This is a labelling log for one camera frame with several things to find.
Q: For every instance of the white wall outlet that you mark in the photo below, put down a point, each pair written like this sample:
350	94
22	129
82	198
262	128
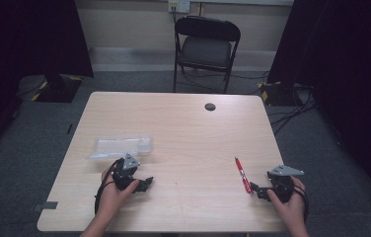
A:
179	6

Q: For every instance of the black curtain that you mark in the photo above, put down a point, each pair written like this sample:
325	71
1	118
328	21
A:
348	65

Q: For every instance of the black stand base striped tape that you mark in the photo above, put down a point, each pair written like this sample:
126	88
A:
58	90
279	94

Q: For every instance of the grey floor tape strip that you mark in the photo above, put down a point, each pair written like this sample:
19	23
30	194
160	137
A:
45	206

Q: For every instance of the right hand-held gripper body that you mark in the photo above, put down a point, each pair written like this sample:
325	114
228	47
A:
282	187

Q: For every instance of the person's left hand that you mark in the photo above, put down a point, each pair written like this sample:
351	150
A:
112	199

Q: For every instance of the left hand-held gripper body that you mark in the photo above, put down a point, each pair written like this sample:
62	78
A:
124	177

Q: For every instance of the clear plastic bag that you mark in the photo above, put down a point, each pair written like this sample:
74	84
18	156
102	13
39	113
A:
121	146

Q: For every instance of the red pen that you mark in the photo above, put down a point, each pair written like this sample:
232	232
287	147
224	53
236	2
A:
243	176

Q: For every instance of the black folding chair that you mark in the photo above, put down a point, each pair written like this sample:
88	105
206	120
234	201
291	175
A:
206	51

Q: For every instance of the person's right hand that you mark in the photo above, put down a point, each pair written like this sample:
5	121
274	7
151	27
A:
292	209

